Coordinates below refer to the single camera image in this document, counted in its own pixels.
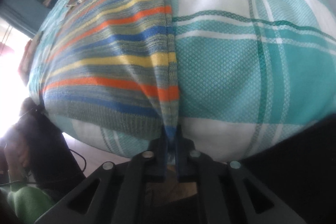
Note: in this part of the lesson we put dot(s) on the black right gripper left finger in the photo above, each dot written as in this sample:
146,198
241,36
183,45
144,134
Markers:
113,193

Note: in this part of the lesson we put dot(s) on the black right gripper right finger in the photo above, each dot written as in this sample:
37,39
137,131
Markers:
228,192

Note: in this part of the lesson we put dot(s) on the multicolour striped knit sweater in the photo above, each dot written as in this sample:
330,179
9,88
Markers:
113,64

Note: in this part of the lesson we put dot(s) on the green sleeve forearm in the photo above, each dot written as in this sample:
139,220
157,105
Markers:
28,203

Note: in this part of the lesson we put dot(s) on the folded orange and grey clothes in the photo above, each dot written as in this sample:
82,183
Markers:
27,60

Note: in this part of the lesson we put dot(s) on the teal white plaid bedspread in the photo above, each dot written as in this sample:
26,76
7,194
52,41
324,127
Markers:
251,73

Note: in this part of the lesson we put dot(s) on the blue curtain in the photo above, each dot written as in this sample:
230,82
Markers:
26,16

